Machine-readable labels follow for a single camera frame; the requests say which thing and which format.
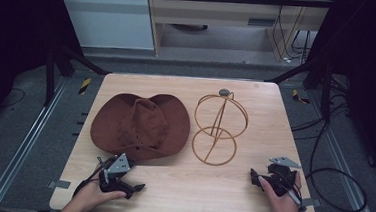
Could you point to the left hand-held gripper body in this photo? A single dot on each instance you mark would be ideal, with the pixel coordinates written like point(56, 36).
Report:
point(117, 168)

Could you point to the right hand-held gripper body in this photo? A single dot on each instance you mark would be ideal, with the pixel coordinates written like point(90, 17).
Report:
point(279, 179)

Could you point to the brown felt cowboy hat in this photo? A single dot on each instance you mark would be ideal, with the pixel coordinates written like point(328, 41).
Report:
point(148, 123)

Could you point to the person's right hand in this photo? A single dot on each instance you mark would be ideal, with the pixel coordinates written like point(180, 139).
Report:
point(284, 206)

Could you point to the person's left hand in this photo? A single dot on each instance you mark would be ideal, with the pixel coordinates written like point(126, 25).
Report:
point(89, 197)

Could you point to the grey tape strip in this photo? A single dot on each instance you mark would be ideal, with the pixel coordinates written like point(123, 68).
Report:
point(312, 202)
point(59, 184)

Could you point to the yellow black striped tape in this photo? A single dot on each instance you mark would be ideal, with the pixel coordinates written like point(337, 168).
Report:
point(84, 86)
point(298, 97)

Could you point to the black metal stand legs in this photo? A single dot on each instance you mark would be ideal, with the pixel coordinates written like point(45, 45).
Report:
point(49, 76)
point(326, 92)

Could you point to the black curtain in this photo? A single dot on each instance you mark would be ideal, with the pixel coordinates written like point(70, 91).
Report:
point(13, 40)
point(372, 65)

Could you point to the white cabinet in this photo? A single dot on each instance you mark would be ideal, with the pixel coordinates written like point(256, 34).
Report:
point(108, 20)

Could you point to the light wooden desk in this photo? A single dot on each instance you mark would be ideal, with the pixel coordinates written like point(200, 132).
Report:
point(215, 14)

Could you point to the aluminium floor rail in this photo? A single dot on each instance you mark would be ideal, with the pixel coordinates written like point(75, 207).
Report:
point(23, 144)
point(347, 184)

